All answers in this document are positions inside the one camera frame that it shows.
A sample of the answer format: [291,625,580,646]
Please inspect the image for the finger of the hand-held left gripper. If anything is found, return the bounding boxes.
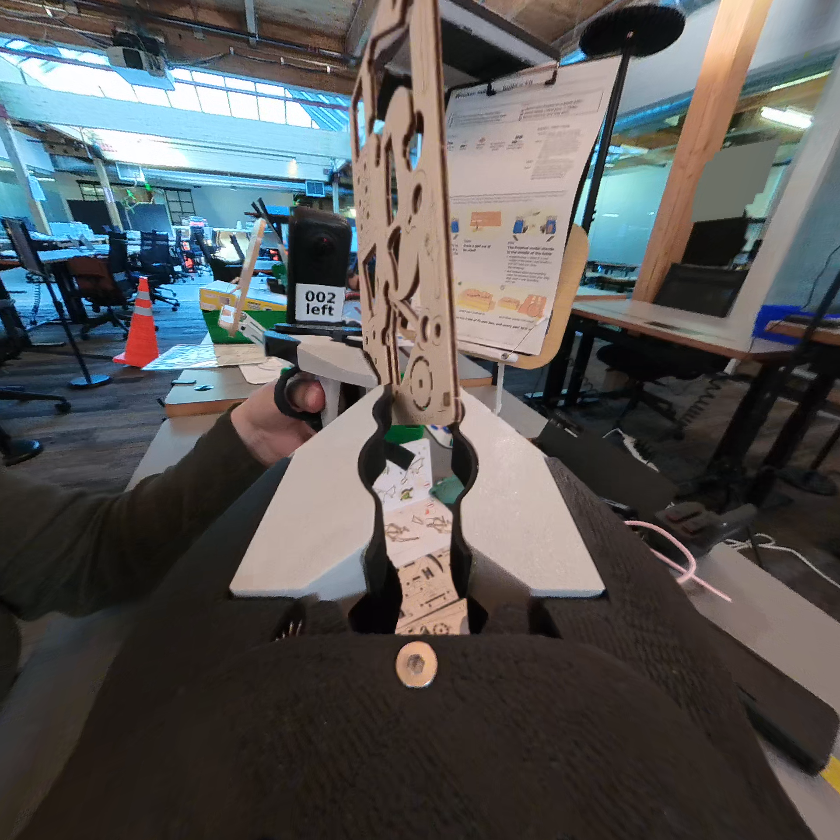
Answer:
[297,343,388,396]

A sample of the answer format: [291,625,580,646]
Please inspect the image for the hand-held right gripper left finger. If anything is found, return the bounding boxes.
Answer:
[230,384,403,634]

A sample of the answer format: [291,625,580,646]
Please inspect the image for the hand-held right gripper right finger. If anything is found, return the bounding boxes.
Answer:
[449,387,606,634]

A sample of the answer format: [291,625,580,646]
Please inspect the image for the large wooden parts sheet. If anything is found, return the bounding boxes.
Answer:
[351,0,463,427]

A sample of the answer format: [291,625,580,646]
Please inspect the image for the person's left forearm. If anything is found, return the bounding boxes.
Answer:
[0,403,290,621]

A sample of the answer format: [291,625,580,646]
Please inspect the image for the blue parts bin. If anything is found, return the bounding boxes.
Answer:
[751,305,821,342]

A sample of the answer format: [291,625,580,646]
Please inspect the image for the person's left hand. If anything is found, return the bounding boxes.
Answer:
[231,377,329,468]

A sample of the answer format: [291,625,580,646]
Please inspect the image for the thin wooden board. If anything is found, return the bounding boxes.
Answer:
[218,217,266,337]

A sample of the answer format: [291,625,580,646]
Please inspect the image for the yellow green cardboard box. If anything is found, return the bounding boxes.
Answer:
[199,279,290,345]

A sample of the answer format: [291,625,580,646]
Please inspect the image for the assembly drawing paper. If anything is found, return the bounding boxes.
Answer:
[375,438,455,559]

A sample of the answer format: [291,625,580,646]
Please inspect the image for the white power strip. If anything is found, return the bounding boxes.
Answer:
[619,428,659,472]

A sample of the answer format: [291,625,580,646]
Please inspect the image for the pale patterned flat sheet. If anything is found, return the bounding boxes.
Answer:
[141,343,266,371]

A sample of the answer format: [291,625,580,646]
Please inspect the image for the black clamp device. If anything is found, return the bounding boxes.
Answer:
[656,502,761,559]

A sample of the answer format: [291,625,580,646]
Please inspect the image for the row of black office chairs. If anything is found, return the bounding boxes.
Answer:
[62,226,263,329]

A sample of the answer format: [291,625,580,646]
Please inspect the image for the skylight windows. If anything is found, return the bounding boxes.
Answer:
[0,36,352,132]

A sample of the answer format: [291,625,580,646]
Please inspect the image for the orange traffic cone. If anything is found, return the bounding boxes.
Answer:
[113,276,161,368]

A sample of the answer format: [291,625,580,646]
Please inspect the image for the printed instruction sheet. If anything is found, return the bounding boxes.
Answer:
[443,56,623,358]

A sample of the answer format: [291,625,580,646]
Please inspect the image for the instruction sheet on clipboard stand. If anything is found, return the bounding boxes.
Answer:
[443,56,624,371]

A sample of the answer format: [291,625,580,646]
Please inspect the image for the white top desk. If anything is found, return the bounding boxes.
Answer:
[545,289,840,500]

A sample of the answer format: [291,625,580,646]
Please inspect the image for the overhead white panel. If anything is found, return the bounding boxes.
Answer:
[438,0,562,70]

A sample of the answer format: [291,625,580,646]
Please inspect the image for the black floor stand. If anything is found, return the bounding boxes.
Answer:
[0,217,112,389]

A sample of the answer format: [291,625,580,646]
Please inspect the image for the dark screen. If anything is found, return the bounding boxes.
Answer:
[653,262,749,319]

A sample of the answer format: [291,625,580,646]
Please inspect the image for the black office chair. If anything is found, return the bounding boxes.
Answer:
[0,387,73,467]

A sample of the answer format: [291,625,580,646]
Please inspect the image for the black monitor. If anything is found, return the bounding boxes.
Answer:
[681,215,756,269]

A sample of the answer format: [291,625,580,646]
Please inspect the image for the black flat pad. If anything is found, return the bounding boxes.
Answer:
[738,682,840,777]

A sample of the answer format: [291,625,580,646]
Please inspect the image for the black floor lamp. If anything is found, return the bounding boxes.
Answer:
[579,5,686,217]

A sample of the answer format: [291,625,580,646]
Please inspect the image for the pink cord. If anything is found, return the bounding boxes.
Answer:
[623,518,732,605]

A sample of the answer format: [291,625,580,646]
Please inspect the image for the white cable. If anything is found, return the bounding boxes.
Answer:
[725,533,840,573]

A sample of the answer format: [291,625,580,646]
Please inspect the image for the plain wooden post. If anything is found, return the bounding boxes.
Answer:
[633,0,775,303]

